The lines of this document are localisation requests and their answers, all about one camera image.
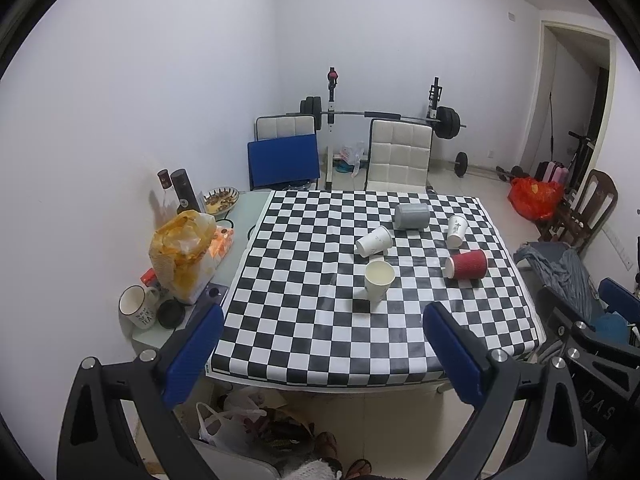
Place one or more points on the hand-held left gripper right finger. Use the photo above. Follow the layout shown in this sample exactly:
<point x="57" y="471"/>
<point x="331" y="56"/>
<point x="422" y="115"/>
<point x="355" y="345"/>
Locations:
<point x="452" y="355"/>

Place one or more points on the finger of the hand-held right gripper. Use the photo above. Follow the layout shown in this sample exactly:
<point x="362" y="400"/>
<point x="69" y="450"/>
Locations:
<point x="590" y="342"/>
<point x="619" y="293"/>

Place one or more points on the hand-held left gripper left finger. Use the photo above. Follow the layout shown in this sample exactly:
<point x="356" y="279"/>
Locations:
<point x="194" y="355"/>

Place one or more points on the red ribbed paper cup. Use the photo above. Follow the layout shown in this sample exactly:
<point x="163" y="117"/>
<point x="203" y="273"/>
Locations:
<point x="469" y="263"/>

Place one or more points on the plain white paper cup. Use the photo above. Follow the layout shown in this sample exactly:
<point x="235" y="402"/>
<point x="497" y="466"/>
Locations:
<point x="372" y="241"/>

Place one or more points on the grey cup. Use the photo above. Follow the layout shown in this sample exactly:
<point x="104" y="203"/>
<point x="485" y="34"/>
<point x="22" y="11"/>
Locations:
<point x="412" y="215"/>

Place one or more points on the cream paper cup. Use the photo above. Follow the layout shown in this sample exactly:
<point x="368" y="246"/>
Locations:
<point x="378" y="282"/>

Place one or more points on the white paper cup dark print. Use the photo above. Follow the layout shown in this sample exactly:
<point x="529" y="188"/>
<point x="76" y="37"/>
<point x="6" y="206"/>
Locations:
<point x="455" y="231"/>

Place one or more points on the black round lid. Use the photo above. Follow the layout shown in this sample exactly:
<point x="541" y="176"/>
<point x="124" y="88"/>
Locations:
<point x="171" y="313"/>

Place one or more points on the grey cloth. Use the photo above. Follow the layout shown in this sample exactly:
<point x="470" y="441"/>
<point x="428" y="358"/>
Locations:
<point x="570" y="272"/>

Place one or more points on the white printed mug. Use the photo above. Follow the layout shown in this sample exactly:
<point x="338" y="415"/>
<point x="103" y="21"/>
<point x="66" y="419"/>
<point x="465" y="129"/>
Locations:
<point x="136" y="307"/>

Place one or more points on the white plastic bag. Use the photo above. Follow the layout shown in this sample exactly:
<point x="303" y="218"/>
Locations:
<point x="227" y="422"/>

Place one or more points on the small red box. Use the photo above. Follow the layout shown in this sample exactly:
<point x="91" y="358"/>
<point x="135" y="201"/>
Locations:
<point x="148" y="276"/>

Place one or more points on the brown wooden chair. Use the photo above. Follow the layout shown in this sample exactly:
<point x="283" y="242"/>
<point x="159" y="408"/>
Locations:
<point x="595" y="200"/>

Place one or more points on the yellow plastic bag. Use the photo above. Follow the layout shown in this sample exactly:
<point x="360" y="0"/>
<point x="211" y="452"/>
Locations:
<point x="181" y="255"/>

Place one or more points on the grey stool seat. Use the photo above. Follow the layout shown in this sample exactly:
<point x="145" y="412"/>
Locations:
<point x="235" y="462"/>

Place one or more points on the orange packet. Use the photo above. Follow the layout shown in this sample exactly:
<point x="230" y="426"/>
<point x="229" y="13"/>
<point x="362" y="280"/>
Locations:
<point x="222" y="241"/>

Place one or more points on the dark patterned bag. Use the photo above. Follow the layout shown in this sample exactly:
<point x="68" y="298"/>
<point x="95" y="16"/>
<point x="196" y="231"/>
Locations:
<point x="282" y="432"/>

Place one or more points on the black white checkered tablecloth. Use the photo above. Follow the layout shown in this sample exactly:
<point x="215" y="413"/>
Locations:
<point x="310" y="310"/>

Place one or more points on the red plastic bag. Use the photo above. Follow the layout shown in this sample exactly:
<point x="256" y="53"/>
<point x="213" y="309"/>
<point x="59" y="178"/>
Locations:
<point x="535" y="197"/>

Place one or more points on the pink suitcase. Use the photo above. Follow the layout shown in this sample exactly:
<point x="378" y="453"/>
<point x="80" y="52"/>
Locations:
<point x="555" y="172"/>

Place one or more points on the black kick scooter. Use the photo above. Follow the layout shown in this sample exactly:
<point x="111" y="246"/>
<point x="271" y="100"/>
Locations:
<point x="580" y="155"/>

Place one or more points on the brown sandal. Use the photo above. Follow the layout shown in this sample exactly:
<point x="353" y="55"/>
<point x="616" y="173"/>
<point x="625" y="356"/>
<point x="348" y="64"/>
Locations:
<point x="327" y="447"/>
<point x="358" y="467"/>

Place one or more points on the bowl of snacks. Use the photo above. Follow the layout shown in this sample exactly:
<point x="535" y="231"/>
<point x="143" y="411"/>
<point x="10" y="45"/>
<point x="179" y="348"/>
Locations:
<point x="222" y="197"/>

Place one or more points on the short barbell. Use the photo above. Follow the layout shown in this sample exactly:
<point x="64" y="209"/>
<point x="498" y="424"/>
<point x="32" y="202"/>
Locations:
<point x="461" y="164"/>

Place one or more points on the white quilted chair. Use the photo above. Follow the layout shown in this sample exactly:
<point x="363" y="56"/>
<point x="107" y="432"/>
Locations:
<point x="400" y="152"/>
<point x="285" y="126"/>

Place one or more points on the clear plastic bag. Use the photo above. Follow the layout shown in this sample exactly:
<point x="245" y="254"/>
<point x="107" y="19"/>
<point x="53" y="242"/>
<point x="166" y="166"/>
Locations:
<point x="351" y="156"/>

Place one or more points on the black barbell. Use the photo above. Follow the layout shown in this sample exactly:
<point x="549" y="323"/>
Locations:
<point x="447" y="121"/>

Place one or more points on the barbell rack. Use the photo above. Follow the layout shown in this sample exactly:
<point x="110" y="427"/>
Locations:
<point x="331" y="110"/>

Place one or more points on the white door frame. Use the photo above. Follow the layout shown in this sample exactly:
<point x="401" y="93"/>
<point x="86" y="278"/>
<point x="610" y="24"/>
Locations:
<point x="542" y="85"/>

